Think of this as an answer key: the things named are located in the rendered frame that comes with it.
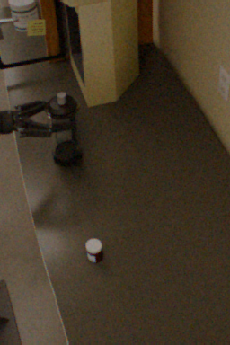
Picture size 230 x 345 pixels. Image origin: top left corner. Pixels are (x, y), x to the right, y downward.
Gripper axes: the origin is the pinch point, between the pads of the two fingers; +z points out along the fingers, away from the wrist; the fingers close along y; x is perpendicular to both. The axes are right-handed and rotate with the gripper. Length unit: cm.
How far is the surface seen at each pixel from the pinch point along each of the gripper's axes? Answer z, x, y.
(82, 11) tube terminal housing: 8.4, -26.3, 24.7
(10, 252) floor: -9, 121, 35
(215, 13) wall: 50, -35, 10
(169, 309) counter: 17, 18, -63
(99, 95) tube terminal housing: 21.4, 12.0, 24.6
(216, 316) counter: 28, 15, -70
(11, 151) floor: 5, 118, 109
